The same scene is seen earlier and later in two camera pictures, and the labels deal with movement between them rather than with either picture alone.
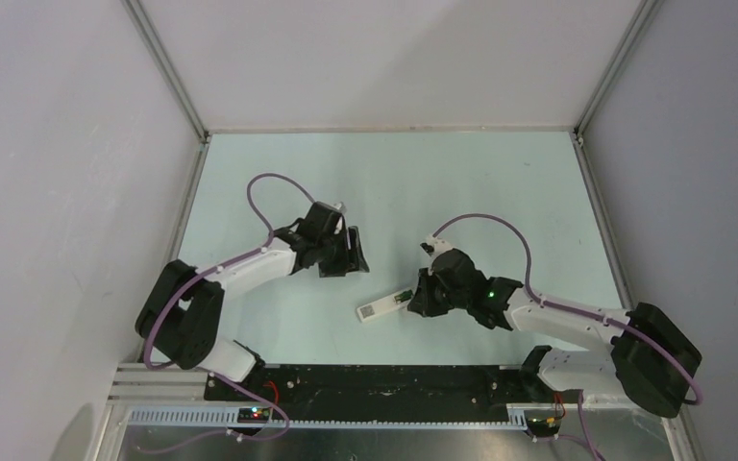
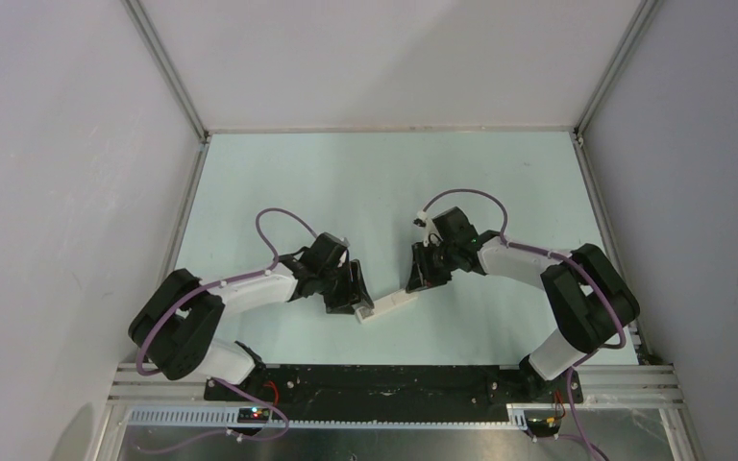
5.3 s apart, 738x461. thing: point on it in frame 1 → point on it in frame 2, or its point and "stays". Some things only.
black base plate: x=376 y=392 stays
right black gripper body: x=435 y=299 → x=435 y=262
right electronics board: x=544 y=425 stays
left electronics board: x=254 y=415 stays
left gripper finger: x=357 y=260 → x=358 y=288
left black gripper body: x=333 y=256 → x=334 y=287
